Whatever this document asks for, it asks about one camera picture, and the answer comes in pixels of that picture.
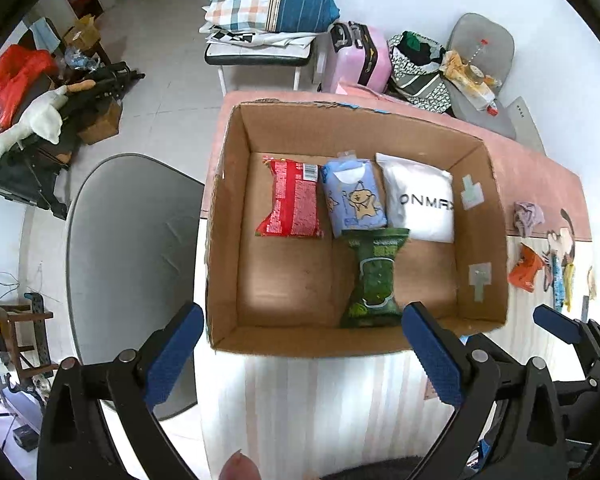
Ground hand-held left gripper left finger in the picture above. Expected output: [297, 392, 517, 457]
[37, 302, 206, 480]

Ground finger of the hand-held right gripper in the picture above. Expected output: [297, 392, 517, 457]
[532, 304, 600, 392]

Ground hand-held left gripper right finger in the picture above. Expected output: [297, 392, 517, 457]
[401, 301, 567, 480]

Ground green snack packet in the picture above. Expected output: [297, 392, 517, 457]
[338, 227, 411, 329]

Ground white soft pouch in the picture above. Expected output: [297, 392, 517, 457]
[375, 152, 455, 244]

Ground person's left hand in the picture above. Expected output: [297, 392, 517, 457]
[220, 449, 261, 480]

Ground slim blue packet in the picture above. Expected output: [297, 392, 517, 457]
[551, 254, 566, 311]

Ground slim yellow packet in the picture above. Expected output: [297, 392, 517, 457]
[562, 261, 579, 312]

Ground orange snack packet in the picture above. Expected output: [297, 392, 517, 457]
[508, 244, 546, 293]

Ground grey round seat chair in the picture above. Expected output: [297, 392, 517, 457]
[65, 153, 207, 422]

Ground crumpled purple grey cloth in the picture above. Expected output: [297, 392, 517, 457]
[513, 201, 546, 237]

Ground wooden stool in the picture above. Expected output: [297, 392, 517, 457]
[0, 292, 56, 387]

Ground blue bear print tissue pack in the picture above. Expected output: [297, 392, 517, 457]
[320, 150, 388, 239]

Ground red snack packet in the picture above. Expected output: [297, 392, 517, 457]
[255, 155, 326, 239]

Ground grey flat board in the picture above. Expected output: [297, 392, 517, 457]
[505, 96, 547, 157]

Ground black stroller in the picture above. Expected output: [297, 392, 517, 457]
[0, 61, 147, 221]

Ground small brown cardboard box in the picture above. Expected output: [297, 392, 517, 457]
[77, 102, 123, 146]

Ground yellow plastic bag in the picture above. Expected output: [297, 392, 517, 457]
[440, 50, 502, 112]

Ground white goose plush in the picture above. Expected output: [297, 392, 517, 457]
[0, 85, 72, 163]

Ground patterned black white bag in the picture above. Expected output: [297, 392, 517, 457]
[386, 31, 457, 114]

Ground grey padded chair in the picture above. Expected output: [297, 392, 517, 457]
[444, 12, 519, 141]

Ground pink suitcase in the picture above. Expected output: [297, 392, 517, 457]
[324, 20, 389, 94]

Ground black cushioned bench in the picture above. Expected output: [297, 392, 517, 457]
[204, 40, 317, 97]

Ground red plastic bag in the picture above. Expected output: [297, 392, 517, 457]
[0, 44, 57, 150]

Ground folded white sheets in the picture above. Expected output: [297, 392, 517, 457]
[203, 25, 322, 50]

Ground yellow cardboard box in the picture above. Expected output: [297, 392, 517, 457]
[61, 13, 104, 50]

